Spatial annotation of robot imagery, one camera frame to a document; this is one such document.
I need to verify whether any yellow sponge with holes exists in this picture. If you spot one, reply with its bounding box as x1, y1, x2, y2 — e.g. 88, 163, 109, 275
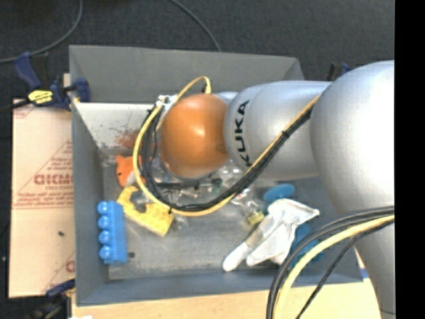
116, 185, 175, 237

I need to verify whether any clear glass thing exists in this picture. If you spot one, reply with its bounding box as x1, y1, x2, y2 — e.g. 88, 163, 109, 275
216, 164, 244, 187

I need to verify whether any grey metal bin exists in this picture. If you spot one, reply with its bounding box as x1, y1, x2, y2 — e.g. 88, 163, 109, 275
68, 45, 365, 307

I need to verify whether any orange toy animal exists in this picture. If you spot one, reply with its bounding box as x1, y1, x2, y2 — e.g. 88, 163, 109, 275
114, 154, 147, 188

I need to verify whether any clear glass light bulb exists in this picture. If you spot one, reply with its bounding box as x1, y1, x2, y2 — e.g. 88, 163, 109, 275
232, 191, 266, 227

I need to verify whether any blue studded toy block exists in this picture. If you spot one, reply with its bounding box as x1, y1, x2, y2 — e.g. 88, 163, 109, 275
96, 200, 129, 265

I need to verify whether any blue round disc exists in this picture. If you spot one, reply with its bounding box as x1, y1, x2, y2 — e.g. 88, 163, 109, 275
262, 183, 296, 203

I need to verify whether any white glove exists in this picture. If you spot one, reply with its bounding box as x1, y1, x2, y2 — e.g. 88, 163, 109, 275
222, 198, 321, 272

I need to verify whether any blue plastic piece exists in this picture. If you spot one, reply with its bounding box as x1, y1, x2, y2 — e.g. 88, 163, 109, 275
289, 223, 325, 269

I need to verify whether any brown cardboard board red print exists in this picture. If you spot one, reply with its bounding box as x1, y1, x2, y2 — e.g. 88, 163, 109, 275
8, 73, 76, 298

